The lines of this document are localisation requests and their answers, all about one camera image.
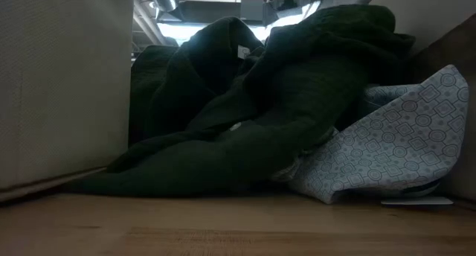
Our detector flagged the dark grey trousers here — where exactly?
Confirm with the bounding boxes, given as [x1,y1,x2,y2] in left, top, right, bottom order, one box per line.
[129,45,179,147]

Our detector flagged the light blue patterned shirt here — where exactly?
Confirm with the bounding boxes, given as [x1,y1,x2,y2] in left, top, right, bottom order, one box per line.
[273,64,470,205]

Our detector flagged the dark green garment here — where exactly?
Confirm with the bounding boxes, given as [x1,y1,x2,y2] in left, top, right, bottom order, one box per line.
[66,4,417,196]

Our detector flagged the bright ceiling light panel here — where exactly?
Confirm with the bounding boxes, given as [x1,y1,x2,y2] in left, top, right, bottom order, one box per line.
[156,1,321,45]

